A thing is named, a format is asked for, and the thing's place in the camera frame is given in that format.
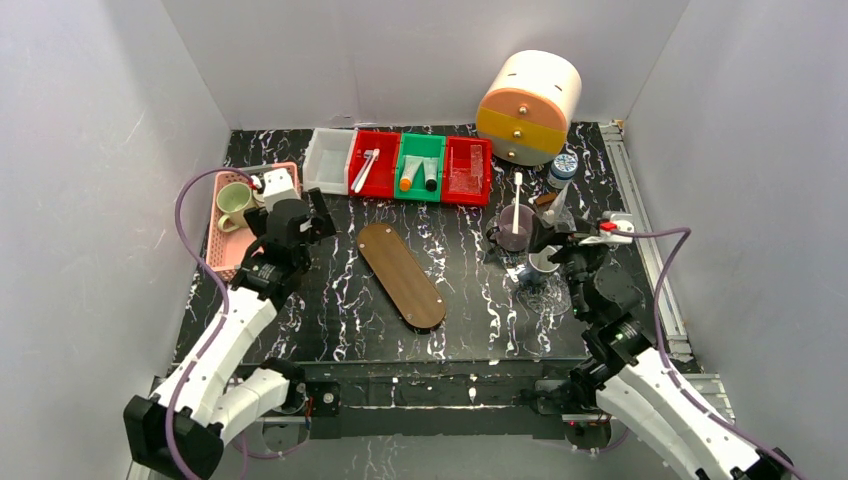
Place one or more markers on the white toothbrush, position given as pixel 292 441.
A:
pixel 371 156
pixel 518 181

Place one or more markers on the green toothpaste bin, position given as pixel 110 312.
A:
pixel 418 147

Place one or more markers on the white blue-handled mug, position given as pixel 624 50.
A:
pixel 538 266

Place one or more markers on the green ceramic mug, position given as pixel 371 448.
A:
pixel 233 201

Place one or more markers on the black cap toothpaste tube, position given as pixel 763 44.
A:
pixel 431 165

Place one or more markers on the pink plastic basket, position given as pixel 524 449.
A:
pixel 225 250

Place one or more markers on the blue white small jar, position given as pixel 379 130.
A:
pixel 562 170

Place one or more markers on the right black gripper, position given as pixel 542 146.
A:
pixel 556 250

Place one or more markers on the black front base bar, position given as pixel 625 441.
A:
pixel 450 398

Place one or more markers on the brown oval wooden tray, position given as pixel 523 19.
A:
pixel 414 295

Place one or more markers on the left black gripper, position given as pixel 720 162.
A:
pixel 308 221

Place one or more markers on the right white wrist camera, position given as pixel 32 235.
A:
pixel 611 229

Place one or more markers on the clear wooden-ended toothbrush holder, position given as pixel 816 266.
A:
pixel 543 202

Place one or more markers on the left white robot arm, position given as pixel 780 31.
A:
pixel 181 429

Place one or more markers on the white plastic bin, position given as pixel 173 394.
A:
pixel 327 160

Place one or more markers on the orange cap toothpaste tube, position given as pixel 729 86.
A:
pixel 409 173

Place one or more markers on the clear acrylic holder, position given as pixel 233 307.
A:
pixel 468 171

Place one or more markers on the red cap toothpaste tube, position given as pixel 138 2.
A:
pixel 558 213

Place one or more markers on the round drawer cabinet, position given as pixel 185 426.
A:
pixel 527 111

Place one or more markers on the red toothbrush bin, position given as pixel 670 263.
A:
pixel 380 180

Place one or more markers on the red holder bin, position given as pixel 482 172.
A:
pixel 457 146

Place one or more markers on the purple ceramic mug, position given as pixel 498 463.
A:
pixel 499 233

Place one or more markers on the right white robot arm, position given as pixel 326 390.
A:
pixel 627 375

